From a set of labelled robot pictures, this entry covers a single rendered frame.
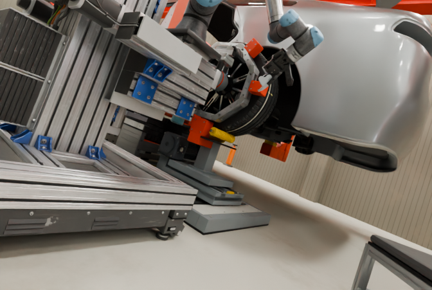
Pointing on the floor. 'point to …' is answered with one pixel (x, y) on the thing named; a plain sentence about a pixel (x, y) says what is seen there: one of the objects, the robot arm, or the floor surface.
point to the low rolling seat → (395, 263)
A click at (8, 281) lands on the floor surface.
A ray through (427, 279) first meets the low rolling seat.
